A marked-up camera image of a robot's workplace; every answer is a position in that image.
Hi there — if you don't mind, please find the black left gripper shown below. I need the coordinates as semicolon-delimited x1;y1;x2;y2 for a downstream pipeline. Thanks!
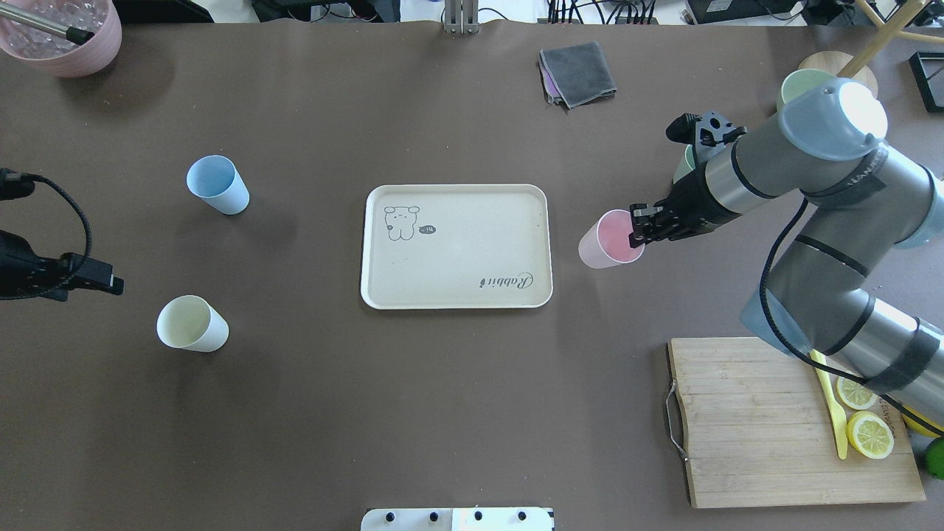
2;168;124;300

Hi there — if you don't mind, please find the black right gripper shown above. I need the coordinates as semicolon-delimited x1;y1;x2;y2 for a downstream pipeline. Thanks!
628;112;746;249

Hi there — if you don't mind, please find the pink plastic cup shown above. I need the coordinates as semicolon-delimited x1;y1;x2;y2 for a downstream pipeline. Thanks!
577;209;646;269

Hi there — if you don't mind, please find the cream white plastic cup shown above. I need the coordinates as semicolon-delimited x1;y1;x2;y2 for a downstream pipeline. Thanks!
156;295;229;353

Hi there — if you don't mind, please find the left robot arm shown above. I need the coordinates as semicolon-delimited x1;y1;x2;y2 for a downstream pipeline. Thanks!
1;168;125;302

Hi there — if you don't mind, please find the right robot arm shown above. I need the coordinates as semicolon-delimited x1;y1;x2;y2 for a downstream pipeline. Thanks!
624;77;943;423

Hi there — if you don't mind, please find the cream rabbit serving tray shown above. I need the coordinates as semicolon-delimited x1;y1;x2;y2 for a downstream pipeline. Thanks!
360;184;553;310

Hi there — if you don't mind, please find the black mirror tray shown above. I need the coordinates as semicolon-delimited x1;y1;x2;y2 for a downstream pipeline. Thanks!
908;51;943;114

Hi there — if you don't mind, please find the green plastic cup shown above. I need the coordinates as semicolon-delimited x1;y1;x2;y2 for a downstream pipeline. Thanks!
672;145;697;184

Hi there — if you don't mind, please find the light blue plastic cup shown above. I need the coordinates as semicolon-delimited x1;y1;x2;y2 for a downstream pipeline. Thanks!
186;155;250;215

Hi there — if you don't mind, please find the grey folded cloth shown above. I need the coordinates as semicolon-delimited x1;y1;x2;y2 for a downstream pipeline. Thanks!
538;41;617;110

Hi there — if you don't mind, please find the green plastic bowl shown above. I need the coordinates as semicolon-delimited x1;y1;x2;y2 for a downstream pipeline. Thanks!
776;69;835;112

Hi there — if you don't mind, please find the pink bowl with ice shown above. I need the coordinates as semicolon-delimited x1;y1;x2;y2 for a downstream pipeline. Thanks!
1;1;122;77

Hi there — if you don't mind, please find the wooden cutting board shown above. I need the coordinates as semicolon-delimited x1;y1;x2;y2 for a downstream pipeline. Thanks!
667;337;925;510

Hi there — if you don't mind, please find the wooden cup stand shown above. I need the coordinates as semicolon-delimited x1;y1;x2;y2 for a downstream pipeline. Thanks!
798;1;942;95

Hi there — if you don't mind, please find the lemon half upper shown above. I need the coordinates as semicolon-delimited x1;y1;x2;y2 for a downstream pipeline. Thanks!
835;376;878;411

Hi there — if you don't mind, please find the lemon half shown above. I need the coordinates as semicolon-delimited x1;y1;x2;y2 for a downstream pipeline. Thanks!
846;411;895;459
835;376;878;411

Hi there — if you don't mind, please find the yellow plastic knife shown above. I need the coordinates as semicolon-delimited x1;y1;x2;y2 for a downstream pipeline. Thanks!
813;367;849;459

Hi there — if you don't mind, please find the lemon half lower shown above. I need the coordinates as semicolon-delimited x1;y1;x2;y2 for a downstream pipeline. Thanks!
846;411;895;459

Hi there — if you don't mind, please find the green lime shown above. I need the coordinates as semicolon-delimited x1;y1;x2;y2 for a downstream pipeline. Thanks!
923;437;944;481

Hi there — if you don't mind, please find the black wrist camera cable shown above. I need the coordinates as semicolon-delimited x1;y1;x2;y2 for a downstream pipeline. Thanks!
760;195;944;436

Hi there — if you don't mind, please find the aluminium frame post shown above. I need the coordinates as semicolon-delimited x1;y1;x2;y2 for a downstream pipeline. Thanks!
442;0;479;35

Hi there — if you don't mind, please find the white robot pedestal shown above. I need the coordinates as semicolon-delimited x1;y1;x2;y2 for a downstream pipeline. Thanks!
360;507;556;530

